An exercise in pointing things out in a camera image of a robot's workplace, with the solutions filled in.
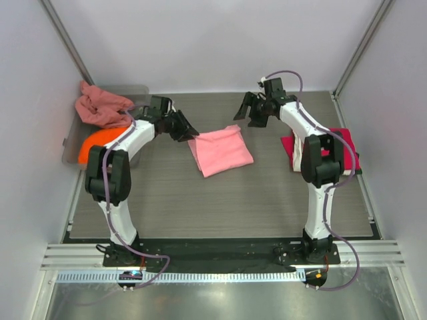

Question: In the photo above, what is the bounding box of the aluminium frame post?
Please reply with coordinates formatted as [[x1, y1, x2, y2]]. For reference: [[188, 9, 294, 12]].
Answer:
[[332, 0, 395, 100], [39, 0, 94, 85]]

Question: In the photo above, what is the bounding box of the left aluminium frame post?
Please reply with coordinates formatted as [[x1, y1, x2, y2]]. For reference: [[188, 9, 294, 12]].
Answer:
[[39, 0, 94, 85]]

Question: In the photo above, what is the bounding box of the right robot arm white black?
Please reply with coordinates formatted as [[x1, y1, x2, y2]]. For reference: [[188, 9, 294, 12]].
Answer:
[[234, 77, 344, 264]]

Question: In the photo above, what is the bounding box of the orange t shirt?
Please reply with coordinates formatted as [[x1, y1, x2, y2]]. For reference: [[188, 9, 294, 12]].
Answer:
[[77, 127, 127, 165]]

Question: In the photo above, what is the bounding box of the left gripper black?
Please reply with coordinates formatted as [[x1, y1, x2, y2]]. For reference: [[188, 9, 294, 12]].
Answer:
[[161, 110, 199, 143]]

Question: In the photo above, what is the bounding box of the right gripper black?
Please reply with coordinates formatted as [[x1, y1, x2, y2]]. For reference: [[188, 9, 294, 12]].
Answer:
[[234, 91, 271, 128]]

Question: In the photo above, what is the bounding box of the white striped folded t shirt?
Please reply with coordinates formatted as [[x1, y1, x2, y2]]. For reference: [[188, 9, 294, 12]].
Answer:
[[281, 128, 356, 175]]

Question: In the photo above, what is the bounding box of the dusty rose crumpled t shirt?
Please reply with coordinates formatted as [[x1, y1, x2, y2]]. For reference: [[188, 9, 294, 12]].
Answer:
[[75, 80, 133, 129]]

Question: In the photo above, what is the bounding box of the magenta folded t shirt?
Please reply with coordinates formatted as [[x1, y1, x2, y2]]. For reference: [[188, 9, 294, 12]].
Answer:
[[280, 127, 362, 171]]

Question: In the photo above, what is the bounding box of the white slotted cable duct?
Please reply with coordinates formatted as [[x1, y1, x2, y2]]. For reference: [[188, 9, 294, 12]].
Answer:
[[56, 269, 306, 284]]

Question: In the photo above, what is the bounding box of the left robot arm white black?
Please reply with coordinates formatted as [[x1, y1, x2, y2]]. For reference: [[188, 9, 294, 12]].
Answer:
[[85, 95, 199, 267]]

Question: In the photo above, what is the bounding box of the right aluminium frame post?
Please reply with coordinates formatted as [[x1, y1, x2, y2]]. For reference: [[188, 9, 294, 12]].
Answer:
[[332, 0, 395, 100]]

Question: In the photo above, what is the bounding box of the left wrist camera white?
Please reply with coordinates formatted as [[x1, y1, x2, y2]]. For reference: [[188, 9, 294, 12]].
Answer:
[[169, 100, 177, 113]]

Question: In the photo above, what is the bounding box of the light pink t shirt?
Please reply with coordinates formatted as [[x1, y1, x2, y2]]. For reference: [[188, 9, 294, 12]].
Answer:
[[188, 125, 254, 178]]

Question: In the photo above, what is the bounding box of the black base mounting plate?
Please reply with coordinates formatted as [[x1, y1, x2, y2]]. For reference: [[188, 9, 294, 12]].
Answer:
[[96, 237, 340, 273]]

